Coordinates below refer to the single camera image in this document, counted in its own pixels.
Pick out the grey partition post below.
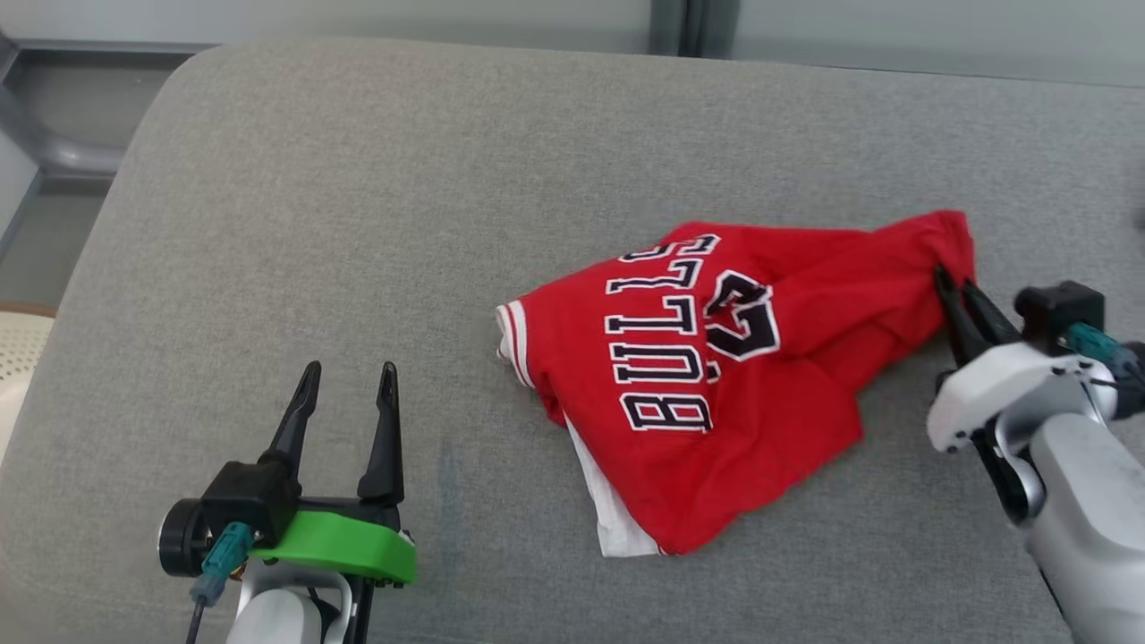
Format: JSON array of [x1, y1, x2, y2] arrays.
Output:
[[650, 0, 742, 59]]

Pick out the left arm teal plug cable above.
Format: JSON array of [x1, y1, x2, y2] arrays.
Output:
[[184, 522, 255, 644]]

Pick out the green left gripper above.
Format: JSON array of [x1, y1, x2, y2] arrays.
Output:
[[247, 360, 419, 589]]

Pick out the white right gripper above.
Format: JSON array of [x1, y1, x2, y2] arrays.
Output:
[[925, 265, 1119, 454]]

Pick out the right arm teal plug cable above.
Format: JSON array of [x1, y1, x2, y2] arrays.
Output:
[[1064, 321, 1145, 386]]

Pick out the cream perforated laundry basket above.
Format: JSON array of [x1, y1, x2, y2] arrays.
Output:
[[0, 308, 56, 468]]

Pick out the red white Bulls jersey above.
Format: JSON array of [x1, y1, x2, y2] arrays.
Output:
[[495, 209, 977, 559]]

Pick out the arm teal plug cable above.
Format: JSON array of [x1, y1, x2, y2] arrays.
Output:
[[1064, 321, 1145, 386], [184, 522, 255, 644]]

